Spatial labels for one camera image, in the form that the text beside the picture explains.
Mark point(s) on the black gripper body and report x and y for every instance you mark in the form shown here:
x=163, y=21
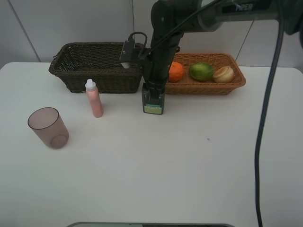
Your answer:
x=156, y=69

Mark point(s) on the orange wicker basket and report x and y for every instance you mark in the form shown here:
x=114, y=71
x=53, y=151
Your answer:
x=190, y=86

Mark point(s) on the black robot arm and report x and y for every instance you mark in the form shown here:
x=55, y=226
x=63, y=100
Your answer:
x=171, y=19

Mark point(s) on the red peach fruit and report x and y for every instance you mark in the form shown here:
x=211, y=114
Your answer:
x=224, y=75

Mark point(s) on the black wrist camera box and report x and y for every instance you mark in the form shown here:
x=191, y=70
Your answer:
x=126, y=53

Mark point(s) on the dark green pump bottle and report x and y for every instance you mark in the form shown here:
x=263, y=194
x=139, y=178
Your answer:
x=151, y=109

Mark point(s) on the dark brown wicker basket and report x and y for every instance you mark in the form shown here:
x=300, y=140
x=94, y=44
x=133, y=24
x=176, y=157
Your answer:
x=77, y=62

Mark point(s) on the orange mandarin fruit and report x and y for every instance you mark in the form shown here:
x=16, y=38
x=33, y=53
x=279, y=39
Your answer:
x=176, y=72

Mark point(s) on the pink spray bottle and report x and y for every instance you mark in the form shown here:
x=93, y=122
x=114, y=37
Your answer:
x=94, y=98

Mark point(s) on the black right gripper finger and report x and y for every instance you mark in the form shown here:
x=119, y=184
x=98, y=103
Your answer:
x=161, y=92

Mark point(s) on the translucent pink plastic cup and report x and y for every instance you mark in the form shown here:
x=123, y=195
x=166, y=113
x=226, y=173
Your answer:
x=48, y=125

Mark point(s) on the green mango fruit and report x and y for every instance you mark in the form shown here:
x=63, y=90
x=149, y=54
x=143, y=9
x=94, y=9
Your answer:
x=201, y=71

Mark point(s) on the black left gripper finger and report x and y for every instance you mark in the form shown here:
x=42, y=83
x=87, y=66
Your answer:
x=152, y=98

